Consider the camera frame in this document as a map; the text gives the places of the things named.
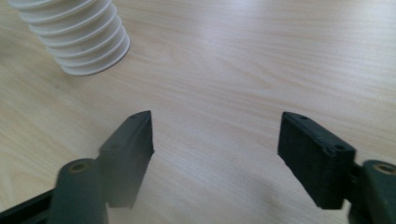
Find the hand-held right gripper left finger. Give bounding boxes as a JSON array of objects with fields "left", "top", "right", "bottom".
[{"left": 98, "top": 110, "right": 155, "bottom": 210}]

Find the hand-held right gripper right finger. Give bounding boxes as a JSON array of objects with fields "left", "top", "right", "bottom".
[{"left": 276, "top": 111, "right": 357, "bottom": 210}]

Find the stack of white paper cups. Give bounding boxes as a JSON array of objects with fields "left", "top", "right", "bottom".
[{"left": 7, "top": 0, "right": 132, "bottom": 77}]

